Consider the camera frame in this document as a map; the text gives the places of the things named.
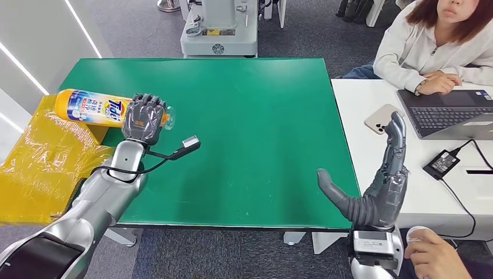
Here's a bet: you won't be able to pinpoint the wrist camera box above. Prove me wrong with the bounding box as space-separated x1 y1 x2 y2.
352 229 400 270
169 135 201 162

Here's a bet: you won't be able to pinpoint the orange detergent bottle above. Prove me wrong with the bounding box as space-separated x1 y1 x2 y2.
54 88 176 132

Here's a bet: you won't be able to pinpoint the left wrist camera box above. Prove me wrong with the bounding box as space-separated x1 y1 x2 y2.
169 135 201 162

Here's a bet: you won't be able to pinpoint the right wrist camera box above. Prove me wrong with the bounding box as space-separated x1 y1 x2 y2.
352 229 400 270

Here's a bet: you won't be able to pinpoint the black boots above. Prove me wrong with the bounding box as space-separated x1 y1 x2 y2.
335 0 375 26

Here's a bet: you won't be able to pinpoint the chrome stand base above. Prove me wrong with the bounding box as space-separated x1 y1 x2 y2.
156 0 182 13

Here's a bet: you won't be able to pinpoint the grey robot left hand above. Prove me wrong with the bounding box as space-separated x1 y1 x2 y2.
121 93 169 146

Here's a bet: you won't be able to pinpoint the black adapter cable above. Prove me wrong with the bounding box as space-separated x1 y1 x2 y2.
436 139 493 239

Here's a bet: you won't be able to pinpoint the white machine base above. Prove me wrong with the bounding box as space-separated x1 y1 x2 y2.
180 0 259 59

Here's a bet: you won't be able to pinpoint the grey laptop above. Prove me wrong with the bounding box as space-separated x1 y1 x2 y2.
396 89 493 141

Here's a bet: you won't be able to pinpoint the yellow plastic-wrapped cardboard box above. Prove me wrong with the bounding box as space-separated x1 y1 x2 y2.
0 94 116 227

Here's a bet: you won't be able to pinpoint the beige smartphone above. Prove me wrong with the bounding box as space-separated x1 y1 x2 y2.
363 103 406 136

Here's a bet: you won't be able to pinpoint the white table foot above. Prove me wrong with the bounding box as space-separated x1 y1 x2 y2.
283 231 308 247
311 231 350 255
103 228 138 248

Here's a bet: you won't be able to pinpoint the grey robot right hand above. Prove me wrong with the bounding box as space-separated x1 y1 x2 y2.
317 111 409 231

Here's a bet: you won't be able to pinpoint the black power adapter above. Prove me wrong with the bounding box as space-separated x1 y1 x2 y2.
421 149 462 181

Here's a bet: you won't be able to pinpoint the person beside robot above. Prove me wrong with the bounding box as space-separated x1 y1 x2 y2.
403 228 493 279

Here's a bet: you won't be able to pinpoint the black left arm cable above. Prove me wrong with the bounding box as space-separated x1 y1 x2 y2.
90 148 182 184

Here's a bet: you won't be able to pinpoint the seated person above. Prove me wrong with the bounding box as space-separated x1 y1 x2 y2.
334 0 493 96

